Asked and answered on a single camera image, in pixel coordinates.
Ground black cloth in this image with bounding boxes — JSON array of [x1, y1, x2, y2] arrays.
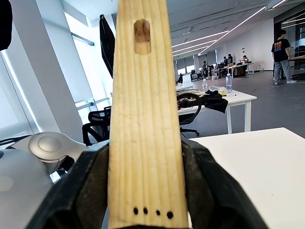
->
[[202, 90, 229, 114]]

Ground black screen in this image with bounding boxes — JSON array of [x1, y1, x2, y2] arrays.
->
[[99, 14, 116, 79]]

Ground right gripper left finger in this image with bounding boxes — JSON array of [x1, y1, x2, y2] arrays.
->
[[25, 139, 111, 229]]

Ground black office chair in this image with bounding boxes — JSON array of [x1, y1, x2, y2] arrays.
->
[[176, 92, 203, 138], [81, 106, 112, 147]]

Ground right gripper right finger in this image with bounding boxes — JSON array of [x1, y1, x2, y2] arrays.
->
[[182, 137, 270, 229]]

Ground robot body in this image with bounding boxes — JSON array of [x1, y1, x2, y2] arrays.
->
[[0, 132, 87, 229]]

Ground wooden bar with slot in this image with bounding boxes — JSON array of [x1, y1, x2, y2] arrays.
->
[[107, 0, 189, 229]]

